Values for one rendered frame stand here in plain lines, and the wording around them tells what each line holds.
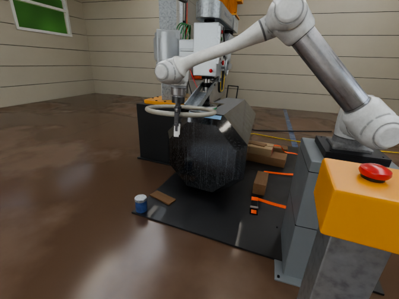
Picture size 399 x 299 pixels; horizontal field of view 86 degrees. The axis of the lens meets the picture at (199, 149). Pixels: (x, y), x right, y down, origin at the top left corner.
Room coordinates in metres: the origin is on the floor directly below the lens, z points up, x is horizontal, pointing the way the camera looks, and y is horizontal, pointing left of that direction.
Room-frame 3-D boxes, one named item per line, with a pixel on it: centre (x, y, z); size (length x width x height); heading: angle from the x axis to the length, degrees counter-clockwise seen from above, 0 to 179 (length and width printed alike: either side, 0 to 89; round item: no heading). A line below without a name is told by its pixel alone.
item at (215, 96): (5.65, -0.16, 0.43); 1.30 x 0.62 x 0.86; 163
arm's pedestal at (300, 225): (1.10, -0.80, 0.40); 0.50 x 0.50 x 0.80; 73
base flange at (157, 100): (2.82, 0.41, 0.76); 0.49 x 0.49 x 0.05; 69
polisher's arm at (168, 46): (2.80, 0.21, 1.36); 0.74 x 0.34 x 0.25; 83
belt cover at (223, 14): (2.44, -0.15, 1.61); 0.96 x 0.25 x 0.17; 164
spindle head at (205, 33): (2.18, -0.07, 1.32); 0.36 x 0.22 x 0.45; 164
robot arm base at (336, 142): (1.12, -0.81, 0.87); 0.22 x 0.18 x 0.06; 163
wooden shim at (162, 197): (1.73, 0.34, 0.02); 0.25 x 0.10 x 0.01; 56
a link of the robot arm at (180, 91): (1.26, 0.13, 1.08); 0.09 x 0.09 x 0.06
